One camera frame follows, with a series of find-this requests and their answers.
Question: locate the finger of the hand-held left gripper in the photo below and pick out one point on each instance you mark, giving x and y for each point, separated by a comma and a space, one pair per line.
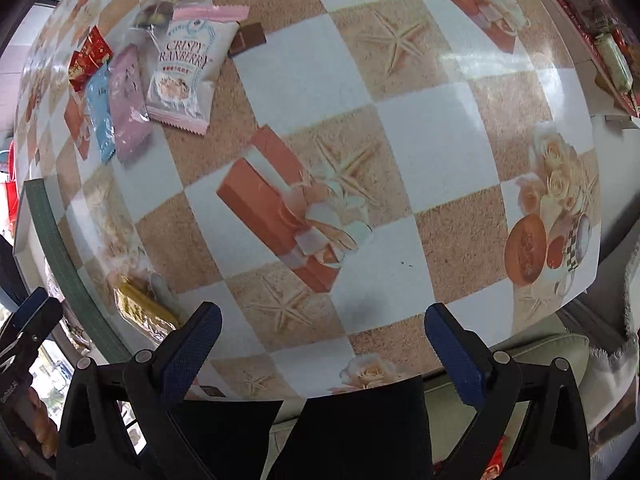
37, 317

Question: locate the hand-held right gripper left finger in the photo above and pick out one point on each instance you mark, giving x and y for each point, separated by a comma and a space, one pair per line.
192, 355

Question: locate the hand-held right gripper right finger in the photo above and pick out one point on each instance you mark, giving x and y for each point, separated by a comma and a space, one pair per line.
455, 360

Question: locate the clear packet of brown snacks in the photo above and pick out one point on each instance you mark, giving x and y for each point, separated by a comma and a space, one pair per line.
590, 2

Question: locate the person's left hand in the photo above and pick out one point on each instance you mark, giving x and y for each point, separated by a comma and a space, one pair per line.
42, 430

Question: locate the white box with green rim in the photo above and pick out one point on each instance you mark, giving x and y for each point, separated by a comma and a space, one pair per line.
55, 260

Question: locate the yellow snack packet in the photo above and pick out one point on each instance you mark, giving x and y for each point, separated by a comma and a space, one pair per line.
145, 307

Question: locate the clear biscuit packet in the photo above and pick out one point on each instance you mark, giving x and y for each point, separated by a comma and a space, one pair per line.
127, 260

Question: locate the small red packet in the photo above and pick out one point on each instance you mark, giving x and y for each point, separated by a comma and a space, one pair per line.
492, 465

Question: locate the red plastic object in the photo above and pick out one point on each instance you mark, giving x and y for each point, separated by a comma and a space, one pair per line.
7, 202

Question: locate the person's black trousers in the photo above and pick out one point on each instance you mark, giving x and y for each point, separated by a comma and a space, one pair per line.
350, 432

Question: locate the white fringed cloth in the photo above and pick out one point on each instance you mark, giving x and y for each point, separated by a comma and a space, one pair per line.
615, 360

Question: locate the light blue snack packet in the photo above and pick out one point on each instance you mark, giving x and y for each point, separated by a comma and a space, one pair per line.
100, 110

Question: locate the printed checkered tablecloth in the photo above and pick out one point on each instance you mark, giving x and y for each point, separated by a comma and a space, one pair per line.
400, 135

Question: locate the red snack packet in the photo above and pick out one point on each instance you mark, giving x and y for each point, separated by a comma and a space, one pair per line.
87, 57

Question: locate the white snack packet pink edges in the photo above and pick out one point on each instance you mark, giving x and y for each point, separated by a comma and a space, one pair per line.
185, 72

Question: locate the brown chocolate bar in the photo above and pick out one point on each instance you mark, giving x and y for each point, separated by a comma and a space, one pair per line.
247, 38

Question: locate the clear bag of dark sweets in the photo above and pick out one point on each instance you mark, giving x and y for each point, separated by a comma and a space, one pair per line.
150, 16

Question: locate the white and green wrapped candy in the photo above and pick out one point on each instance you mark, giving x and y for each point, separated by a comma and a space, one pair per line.
615, 62

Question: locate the red tray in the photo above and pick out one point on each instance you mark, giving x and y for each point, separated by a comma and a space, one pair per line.
575, 15

